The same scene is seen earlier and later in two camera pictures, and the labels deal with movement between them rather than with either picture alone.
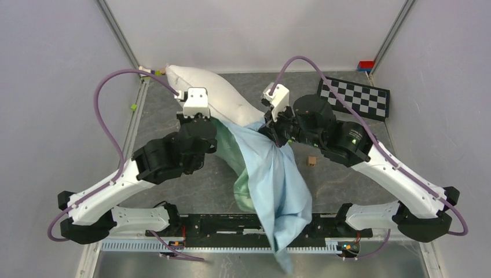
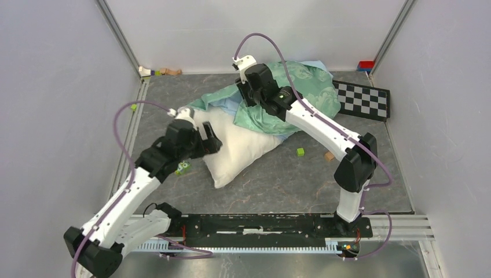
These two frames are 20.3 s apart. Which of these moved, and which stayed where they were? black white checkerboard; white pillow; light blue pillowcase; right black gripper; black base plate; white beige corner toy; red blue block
Moved: light blue pillowcase; white pillow; right black gripper
Stayed: white beige corner toy; black base plate; black white checkerboard; red blue block
